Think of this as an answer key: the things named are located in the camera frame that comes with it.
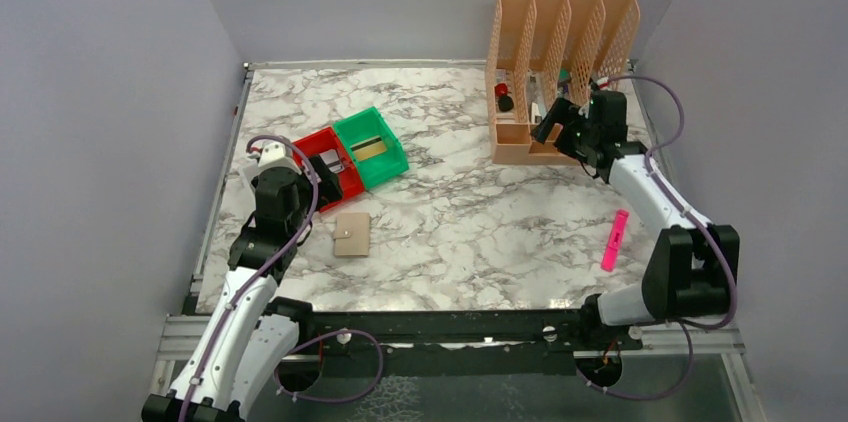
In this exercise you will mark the pink highlighter marker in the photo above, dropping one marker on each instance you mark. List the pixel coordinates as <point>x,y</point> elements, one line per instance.
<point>615,239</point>

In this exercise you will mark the red plastic bin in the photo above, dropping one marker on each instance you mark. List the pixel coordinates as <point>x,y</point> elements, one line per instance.
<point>339,179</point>

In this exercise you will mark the gold credit card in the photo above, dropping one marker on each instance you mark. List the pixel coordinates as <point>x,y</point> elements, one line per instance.
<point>369,148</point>

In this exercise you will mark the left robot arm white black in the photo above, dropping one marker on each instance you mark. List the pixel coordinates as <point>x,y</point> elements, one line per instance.
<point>247,332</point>

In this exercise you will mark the stationery items in organizer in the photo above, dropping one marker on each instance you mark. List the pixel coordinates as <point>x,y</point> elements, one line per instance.
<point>539,96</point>

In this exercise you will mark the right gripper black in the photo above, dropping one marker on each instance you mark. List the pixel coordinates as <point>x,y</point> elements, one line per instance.
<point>568,129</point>

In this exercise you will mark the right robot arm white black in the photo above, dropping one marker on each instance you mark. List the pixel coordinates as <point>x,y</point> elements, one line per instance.
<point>692,271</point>

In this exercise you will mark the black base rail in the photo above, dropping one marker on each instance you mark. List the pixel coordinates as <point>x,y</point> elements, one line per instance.
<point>450,343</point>

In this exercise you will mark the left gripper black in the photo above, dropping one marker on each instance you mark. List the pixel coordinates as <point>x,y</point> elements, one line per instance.
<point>325,179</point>

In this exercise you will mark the orange mesh file organizer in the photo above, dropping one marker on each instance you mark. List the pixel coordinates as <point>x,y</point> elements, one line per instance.
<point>540,50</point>

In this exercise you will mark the green plastic bin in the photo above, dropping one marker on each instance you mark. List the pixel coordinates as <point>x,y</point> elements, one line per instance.
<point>365,125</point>

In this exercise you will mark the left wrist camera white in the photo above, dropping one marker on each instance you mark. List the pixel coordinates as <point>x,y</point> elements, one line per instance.
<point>270,155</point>

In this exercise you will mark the silver credit card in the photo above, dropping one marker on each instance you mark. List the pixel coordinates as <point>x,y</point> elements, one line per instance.
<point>334,160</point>

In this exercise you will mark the red black item in organizer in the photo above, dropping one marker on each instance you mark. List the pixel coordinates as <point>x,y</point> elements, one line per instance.
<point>503,99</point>

